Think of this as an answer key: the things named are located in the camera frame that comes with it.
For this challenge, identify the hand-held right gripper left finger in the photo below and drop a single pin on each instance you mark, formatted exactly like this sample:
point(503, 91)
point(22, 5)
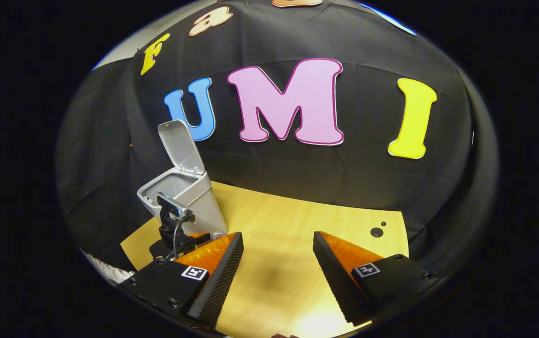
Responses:
point(220, 286)

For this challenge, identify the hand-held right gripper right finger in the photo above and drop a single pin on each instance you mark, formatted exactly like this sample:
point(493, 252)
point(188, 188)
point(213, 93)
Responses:
point(337, 284)

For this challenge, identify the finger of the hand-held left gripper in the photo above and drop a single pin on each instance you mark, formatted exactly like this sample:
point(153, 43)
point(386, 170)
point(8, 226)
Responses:
point(200, 235)

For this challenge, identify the red pop can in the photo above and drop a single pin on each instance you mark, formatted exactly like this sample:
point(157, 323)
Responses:
point(219, 235)

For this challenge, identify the white desktop garbage bin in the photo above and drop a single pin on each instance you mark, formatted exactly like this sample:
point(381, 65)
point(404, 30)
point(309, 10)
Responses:
point(204, 202)

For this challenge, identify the wooden desktop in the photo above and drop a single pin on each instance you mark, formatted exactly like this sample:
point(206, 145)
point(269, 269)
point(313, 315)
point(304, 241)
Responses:
point(288, 220)

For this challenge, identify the black backdrop cloth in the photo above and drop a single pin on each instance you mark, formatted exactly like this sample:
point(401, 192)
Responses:
point(344, 188)

